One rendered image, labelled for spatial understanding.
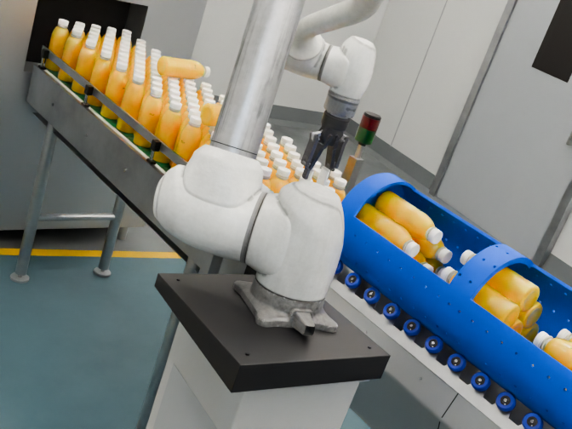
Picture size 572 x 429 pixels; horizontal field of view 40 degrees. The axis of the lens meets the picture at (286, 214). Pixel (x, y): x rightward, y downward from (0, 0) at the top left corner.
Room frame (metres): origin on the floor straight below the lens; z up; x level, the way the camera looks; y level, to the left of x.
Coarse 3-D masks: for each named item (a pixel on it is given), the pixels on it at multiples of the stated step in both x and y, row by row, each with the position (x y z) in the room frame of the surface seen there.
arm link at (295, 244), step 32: (288, 192) 1.50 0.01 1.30; (320, 192) 1.51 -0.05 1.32; (256, 224) 1.46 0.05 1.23; (288, 224) 1.45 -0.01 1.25; (320, 224) 1.46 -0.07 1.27; (256, 256) 1.45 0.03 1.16; (288, 256) 1.44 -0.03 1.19; (320, 256) 1.45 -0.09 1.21; (288, 288) 1.44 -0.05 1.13; (320, 288) 1.47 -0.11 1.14
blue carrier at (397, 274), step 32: (352, 192) 2.02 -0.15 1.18; (416, 192) 2.11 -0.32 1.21; (352, 224) 1.96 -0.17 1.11; (448, 224) 2.07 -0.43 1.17; (352, 256) 1.95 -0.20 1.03; (384, 256) 1.87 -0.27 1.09; (480, 256) 1.77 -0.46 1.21; (512, 256) 1.78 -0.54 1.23; (384, 288) 1.87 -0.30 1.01; (416, 288) 1.78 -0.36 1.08; (448, 288) 1.73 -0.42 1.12; (480, 288) 1.71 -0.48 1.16; (544, 288) 1.85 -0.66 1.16; (448, 320) 1.71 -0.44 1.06; (480, 320) 1.65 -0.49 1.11; (544, 320) 1.84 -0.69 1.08; (480, 352) 1.64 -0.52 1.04; (512, 352) 1.58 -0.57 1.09; (544, 352) 1.54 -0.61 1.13; (512, 384) 1.58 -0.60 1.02; (544, 384) 1.52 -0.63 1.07; (544, 416) 1.54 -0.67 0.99
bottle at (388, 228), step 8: (368, 208) 2.03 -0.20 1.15; (360, 216) 2.02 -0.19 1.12; (368, 216) 2.01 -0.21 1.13; (376, 216) 2.00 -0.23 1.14; (384, 216) 2.00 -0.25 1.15; (368, 224) 2.00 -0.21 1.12; (376, 224) 1.98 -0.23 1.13; (384, 224) 1.97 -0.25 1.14; (392, 224) 1.97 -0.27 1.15; (384, 232) 1.96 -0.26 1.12; (392, 232) 1.95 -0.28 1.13; (400, 232) 1.94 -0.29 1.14; (408, 232) 1.96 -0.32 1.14; (392, 240) 1.93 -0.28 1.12; (400, 240) 1.93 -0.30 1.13; (408, 240) 1.94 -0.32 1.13; (400, 248) 1.93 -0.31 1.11
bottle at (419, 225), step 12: (384, 192) 2.08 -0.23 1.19; (384, 204) 2.05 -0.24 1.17; (396, 204) 2.03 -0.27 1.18; (408, 204) 2.03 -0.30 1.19; (396, 216) 2.01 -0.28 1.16; (408, 216) 1.99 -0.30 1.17; (420, 216) 1.98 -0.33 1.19; (408, 228) 1.98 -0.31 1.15; (420, 228) 1.96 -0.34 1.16; (432, 228) 1.96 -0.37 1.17
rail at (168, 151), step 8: (56, 56) 3.06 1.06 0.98; (56, 64) 3.05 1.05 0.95; (64, 64) 3.01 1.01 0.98; (72, 72) 2.95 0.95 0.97; (80, 80) 2.90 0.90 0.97; (96, 88) 2.83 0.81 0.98; (96, 96) 2.80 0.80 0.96; (104, 96) 2.77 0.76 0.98; (104, 104) 2.76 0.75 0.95; (112, 104) 2.72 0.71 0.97; (120, 112) 2.68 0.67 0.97; (128, 120) 2.64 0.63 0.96; (136, 128) 2.59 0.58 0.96; (144, 128) 2.56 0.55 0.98; (144, 136) 2.55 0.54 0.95; (152, 136) 2.52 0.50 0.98; (168, 152) 2.45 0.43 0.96; (176, 160) 2.41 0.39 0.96; (184, 160) 2.38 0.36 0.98
